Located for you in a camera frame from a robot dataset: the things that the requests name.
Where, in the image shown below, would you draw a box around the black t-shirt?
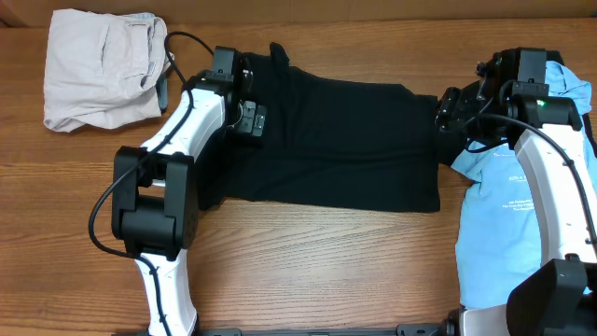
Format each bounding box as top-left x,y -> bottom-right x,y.
197,43 -> 440,212

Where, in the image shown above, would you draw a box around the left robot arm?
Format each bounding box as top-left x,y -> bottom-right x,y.
112,47 -> 267,335

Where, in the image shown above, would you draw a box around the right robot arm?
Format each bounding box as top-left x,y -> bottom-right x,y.
435,48 -> 596,335

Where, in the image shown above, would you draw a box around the light blue t-shirt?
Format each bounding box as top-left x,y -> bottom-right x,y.
450,60 -> 597,311

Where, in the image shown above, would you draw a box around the beige folded trousers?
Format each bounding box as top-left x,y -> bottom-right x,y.
43,8 -> 162,133

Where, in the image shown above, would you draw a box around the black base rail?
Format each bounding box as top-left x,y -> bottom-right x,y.
111,322 -> 463,336

